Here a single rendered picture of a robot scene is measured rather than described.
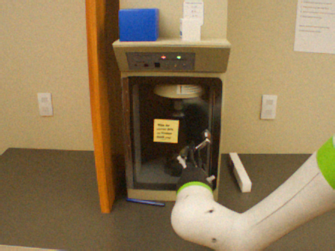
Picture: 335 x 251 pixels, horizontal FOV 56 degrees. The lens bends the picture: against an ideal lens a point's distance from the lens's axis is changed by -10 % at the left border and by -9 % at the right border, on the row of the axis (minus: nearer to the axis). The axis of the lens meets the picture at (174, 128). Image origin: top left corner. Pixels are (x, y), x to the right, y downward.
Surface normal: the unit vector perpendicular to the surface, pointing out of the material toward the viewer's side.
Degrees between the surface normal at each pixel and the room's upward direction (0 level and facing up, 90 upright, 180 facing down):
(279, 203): 77
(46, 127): 90
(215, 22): 90
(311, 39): 90
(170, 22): 90
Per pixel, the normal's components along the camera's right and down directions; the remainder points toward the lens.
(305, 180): -0.94, -0.12
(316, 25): -0.04, 0.37
